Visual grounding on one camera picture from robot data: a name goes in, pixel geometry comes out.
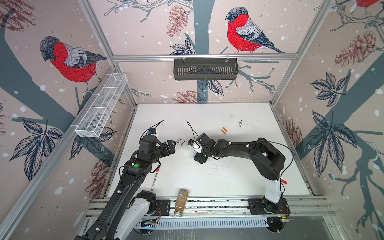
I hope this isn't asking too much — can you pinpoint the white remote control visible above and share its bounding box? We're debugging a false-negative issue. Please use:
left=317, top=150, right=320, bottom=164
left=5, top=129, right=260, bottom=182
left=176, top=138, right=202, bottom=155

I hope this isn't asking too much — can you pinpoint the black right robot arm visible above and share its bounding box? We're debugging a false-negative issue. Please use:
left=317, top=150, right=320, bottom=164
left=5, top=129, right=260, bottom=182
left=188, top=133, right=288, bottom=214

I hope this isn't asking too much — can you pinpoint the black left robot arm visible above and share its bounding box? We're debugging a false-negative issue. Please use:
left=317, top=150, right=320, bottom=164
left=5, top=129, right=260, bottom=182
left=75, top=135, right=176, bottom=240

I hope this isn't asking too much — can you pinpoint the red marker pen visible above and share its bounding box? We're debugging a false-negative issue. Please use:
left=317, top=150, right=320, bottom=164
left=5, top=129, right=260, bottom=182
left=151, top=167, right=160, bottom=191

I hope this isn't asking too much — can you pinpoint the glass spice jar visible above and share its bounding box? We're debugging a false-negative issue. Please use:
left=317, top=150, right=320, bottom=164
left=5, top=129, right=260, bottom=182
left=174, top=189, right=189, bottom=217

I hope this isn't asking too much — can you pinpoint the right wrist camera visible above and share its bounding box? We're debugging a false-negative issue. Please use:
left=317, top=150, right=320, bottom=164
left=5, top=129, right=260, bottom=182
left=188, top=139, right=202, bottom=153

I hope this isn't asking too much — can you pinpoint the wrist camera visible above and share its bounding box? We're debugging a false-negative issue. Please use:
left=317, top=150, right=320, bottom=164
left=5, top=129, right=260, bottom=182
left=188, top=139, right=202, bottom=153
left=147, top=128, right=157, bottom=135

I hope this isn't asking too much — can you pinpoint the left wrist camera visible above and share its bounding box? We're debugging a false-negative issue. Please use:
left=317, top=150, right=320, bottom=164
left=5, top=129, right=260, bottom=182
left=147, top=128, right=157, bottom=135

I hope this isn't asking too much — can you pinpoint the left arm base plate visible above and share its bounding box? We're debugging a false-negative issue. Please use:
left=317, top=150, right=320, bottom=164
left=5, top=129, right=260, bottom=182
left=146, top=200, right=171, bottom=217

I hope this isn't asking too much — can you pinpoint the white wire mesh basket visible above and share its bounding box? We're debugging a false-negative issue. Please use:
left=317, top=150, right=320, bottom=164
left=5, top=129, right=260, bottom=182
left=75, top=73, right=128, bottom=138

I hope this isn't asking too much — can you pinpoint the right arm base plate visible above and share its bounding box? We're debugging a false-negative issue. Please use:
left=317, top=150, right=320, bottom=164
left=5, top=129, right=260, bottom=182
left=248, top=198, right=291, bottom=215

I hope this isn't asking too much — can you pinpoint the white vented cable duct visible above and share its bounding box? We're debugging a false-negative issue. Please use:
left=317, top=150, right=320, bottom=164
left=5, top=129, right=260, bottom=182
left=134, top=217, right=269, bottom=230

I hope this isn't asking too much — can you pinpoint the black wall basket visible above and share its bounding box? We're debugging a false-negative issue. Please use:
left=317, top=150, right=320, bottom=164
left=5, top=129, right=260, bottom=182
left=174, top=58, right=239, bottom=81

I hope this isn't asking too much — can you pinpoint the aluminium frame rail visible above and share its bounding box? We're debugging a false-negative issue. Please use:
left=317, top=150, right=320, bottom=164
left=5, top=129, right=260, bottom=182
left=112, top=53, right=299, bottom=63

